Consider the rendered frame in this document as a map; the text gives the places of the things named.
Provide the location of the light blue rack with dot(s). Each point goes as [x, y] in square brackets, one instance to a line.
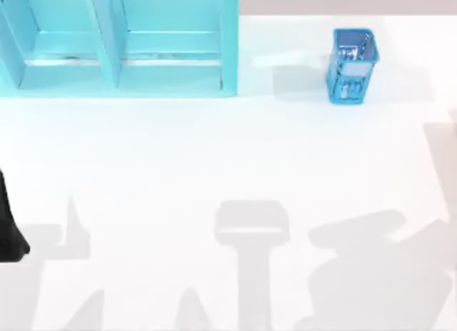
[171, 77]

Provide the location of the blue mesh basket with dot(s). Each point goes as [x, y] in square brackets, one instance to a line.
[348, 88]

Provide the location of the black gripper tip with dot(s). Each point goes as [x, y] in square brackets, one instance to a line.
[10, 234]

